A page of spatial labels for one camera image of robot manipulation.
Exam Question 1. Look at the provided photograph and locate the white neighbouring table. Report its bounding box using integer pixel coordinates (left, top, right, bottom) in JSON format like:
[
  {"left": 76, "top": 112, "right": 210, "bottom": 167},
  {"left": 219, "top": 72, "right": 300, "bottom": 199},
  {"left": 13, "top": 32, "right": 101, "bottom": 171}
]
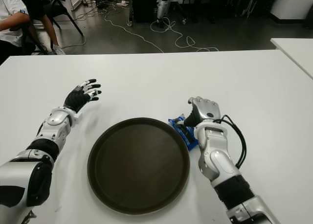
[{"left": 270, "top": 37, "right": 313, "bottom": 79}]

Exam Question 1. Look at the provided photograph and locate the person in white shirt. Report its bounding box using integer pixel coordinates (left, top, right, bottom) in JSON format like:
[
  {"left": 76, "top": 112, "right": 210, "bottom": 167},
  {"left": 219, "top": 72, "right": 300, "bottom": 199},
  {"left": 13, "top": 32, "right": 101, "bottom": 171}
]
[{"left": 0, "top": 0, "right": 34, "bottom": 63}]

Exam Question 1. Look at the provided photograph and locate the looped white floor cable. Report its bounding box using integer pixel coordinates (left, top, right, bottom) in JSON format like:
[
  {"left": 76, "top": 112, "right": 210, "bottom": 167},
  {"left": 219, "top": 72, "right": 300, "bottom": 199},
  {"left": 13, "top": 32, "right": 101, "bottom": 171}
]
[{"left": 150, "top": 16, "right": 220, "bottom": 52}]

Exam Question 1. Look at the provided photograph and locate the blue Oreo packet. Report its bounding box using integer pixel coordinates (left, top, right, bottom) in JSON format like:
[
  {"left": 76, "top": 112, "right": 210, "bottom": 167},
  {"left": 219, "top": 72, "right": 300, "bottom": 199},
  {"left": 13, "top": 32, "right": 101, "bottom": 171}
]
[{"left": 168, "top": 115, "right": 198, "bottom": 151}]

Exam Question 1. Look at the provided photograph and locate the black chair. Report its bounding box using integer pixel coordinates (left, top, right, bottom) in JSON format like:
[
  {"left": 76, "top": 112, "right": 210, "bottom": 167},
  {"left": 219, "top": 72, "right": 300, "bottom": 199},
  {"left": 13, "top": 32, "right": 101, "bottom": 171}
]
[
  {"left": 31, "top": 0, "right": 85, "bottom": 55},
  {"left": 22, "top": 21, "right": 49, "bottom": 55}
]

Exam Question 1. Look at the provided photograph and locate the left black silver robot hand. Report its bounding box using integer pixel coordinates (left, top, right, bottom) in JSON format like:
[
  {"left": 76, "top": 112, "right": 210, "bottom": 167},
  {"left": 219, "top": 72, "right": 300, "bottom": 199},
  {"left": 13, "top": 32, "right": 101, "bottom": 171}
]
[{"left": 64, "top": 78, "right": 102, "bottom": 113}]

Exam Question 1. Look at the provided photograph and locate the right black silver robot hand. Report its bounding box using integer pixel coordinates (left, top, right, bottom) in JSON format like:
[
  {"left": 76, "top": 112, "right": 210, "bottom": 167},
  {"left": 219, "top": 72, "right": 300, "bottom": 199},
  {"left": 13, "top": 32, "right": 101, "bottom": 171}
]
[{"left": 183, "top": 96, "right": 221, "bottom": 127}]

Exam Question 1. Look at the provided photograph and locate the round dark brown tray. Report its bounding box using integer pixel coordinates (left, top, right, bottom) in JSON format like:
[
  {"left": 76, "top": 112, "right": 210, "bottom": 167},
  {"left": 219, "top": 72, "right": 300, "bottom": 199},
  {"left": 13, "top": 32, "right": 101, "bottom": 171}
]
[{"left": 87, "top": 117, "right": 191, "bottom": 213}]

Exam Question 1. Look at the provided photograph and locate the person in black shorts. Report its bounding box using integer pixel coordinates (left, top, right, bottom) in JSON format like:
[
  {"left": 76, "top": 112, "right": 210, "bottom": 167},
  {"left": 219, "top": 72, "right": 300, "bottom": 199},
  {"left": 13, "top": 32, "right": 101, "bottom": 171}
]
[{"left": 24, "top": 0, "right": 67, "bottom": 55}]

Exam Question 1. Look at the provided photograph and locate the black desk with casters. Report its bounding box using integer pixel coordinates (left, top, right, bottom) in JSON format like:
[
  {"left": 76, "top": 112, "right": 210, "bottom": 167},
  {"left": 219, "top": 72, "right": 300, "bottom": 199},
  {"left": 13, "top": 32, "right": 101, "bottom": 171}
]
[{"left": 171, "top": 0, "right": 235, "bottom": 24}]

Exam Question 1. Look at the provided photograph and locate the thin grey floor cable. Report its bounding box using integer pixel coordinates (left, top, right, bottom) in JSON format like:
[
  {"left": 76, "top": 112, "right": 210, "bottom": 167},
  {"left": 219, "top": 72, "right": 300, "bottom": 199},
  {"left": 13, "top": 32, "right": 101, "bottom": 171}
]
[{"left": 60, "top": 7, "right": 108, "bottom": 49}]

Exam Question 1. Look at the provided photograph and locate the white curved counter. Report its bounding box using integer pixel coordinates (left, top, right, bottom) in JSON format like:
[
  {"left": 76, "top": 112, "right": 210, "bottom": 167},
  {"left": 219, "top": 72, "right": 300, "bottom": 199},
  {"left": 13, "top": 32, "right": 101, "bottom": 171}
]
[{"left": 268, "top": 0, "right": 313, "bottom": 24}]

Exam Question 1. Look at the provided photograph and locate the long white floor cable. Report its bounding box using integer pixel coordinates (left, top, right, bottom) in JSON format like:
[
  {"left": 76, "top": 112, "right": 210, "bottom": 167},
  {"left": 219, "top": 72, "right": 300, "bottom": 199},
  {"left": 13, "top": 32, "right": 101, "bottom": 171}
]
[{"left": 104, "top": 8, "right": 164, "bottom": 53}]

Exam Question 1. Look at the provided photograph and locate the black cabinet on casters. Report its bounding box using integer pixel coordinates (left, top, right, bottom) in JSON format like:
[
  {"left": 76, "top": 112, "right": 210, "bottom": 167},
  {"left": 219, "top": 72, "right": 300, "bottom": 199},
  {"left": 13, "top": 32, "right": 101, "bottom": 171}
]
[{"left": 126, "top": 0, "right": 158, "bottom": 27}]

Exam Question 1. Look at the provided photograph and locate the black cable on forearm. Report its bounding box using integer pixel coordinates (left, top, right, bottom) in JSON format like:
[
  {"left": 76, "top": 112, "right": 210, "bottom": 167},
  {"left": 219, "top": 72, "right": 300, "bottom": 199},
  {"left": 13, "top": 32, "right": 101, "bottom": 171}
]
[{"left": 215, "top": 114, "right": 246, "bottom": 170}]

